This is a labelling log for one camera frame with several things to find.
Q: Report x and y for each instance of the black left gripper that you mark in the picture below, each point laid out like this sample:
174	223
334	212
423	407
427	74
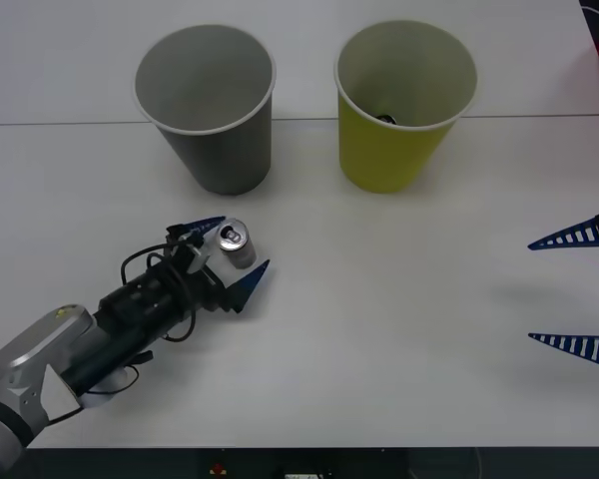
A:
145	304

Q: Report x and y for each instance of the silver and black left arm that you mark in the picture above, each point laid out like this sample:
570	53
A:
40	344

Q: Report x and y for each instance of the grey plastic waste bin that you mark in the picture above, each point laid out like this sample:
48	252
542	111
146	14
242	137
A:
219	149

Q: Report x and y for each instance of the yellow-green plastic waste bin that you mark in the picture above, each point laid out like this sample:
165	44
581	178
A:
384	154

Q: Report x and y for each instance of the black drink can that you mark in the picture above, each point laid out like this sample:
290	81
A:
388	119

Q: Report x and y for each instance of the silver drink can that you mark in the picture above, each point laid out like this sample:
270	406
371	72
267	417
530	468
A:
238	249

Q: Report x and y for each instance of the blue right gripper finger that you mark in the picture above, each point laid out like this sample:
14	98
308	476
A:
586	233
589	346

